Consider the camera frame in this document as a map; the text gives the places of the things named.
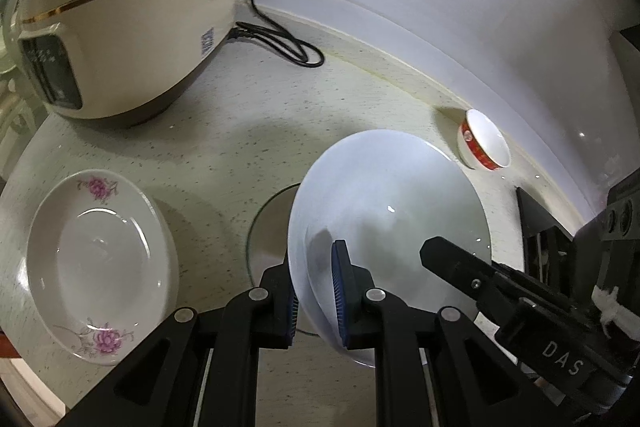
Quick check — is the clear glass container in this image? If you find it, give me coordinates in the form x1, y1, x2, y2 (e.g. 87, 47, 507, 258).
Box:
0, 0, 36, 78

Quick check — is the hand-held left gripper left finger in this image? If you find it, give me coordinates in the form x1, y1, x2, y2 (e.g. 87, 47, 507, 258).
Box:
60, 252, 301, 427

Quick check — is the plain white plate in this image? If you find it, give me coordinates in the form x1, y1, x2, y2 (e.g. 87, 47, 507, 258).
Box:
287, 129, 493, 368

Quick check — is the clear glass disc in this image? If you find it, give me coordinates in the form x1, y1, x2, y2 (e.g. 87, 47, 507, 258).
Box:
246, 183, 321, 338

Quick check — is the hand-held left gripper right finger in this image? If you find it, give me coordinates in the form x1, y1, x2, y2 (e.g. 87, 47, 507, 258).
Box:
331, 239, 566, 427

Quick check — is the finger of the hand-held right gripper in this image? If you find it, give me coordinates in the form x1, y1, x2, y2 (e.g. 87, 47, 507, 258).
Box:
419, 236, 531, 313

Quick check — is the beige rice cooker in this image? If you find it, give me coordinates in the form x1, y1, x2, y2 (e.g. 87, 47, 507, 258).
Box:
2, 0, 253, 130

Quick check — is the white plate with pink flowers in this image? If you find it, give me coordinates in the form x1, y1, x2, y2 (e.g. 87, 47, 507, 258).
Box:
26, 170, 180, 367

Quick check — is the black metal stand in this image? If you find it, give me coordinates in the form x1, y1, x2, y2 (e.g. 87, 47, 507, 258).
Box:
515, 186, 576, 293

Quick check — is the white bowl with red band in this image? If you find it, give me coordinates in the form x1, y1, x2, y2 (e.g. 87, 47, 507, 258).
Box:
456, 108, 512, 171

